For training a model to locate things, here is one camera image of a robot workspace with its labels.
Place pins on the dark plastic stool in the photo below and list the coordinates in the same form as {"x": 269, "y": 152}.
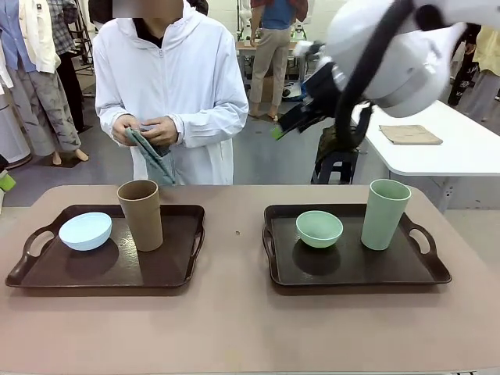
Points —
{"x": 336, "y": 168}

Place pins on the person's right hand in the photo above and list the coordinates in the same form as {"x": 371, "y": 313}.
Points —
{"x": 122, "y": 133}

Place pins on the light green bowl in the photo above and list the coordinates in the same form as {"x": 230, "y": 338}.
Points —
{"x": 318, "y": 232}

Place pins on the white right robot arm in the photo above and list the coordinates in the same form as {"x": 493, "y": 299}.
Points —
{"x": 410, "y": 58}

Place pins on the light blue bowl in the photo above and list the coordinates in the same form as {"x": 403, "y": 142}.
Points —
{"x": 84, "y": 234}

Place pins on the person in black printed pants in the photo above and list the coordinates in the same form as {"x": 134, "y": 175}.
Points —
{"x": 461, "y": 82}

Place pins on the person's left hand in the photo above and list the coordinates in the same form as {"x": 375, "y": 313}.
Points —
{"x": 166, "y": 133}

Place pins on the person in white jacket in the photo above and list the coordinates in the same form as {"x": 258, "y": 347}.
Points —
{"x": 195, "y": 78}

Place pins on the mannequin in white jacket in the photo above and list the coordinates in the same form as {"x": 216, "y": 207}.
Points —
{"x": 35, "y": 78}

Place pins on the light green tall cup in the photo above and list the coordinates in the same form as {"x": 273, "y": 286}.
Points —
{"x": 383, "y": 218}

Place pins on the beige cloth mat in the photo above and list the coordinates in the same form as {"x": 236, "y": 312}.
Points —
{"x": 410, "y": 134}

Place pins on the dark brown plastic tray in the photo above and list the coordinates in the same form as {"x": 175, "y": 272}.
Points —
{"x": 97, "y": 269}
{"x": 351, "y": 265}

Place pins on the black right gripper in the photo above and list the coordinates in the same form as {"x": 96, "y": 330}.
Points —
{"x": 322, "y": 86}

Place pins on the mannequin in plaid shirt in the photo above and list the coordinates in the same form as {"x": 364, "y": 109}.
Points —
{"x": 68, "y": 58}

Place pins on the white side table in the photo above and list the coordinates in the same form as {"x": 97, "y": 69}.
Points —
{"x": 429, "y": 160}

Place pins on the person's right forearm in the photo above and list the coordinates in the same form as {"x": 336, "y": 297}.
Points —
{"x": 109, "y": 113}

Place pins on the cardboard box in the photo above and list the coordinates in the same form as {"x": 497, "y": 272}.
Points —
{"x": 267, "y": 89}

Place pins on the person in yellow shirt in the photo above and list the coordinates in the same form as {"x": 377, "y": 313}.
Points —
{"x": 486, "y": 58}

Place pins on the green cloth mat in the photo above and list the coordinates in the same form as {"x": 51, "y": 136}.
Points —
{"x": 154, "y": 154}

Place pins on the person's left forearm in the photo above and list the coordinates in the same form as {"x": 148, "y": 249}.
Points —
{"x": 211, "y": 125}

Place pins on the person in blue shirt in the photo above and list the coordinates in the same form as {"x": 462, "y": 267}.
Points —
{"x": 269, "y": 47}

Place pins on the brown tall cup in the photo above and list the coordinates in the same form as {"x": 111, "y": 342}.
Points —
{"x": 142, "y": 218}

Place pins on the dark garment on stool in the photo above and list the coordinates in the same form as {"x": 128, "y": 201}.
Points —
{"x": 330, "y": 142}

